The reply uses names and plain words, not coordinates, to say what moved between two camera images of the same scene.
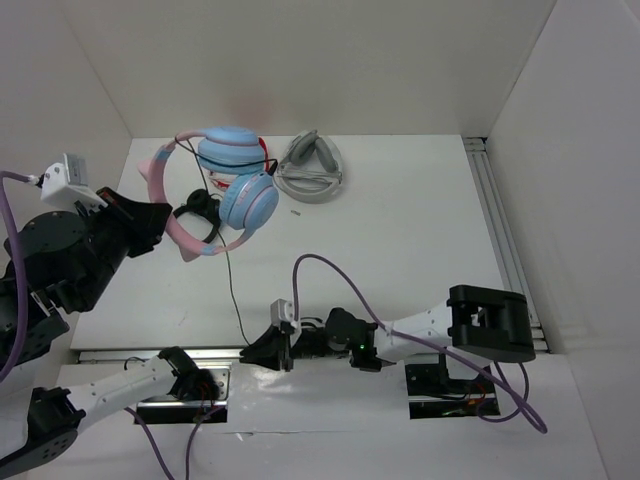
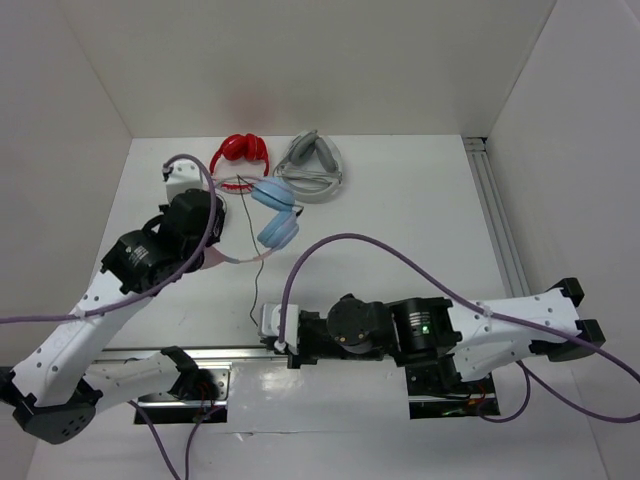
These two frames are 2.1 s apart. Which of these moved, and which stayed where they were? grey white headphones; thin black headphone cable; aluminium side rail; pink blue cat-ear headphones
Moved: pink blue cat-ear headphones; thin black headphone cable
Stayed: aluminium side rail; grey white headphones
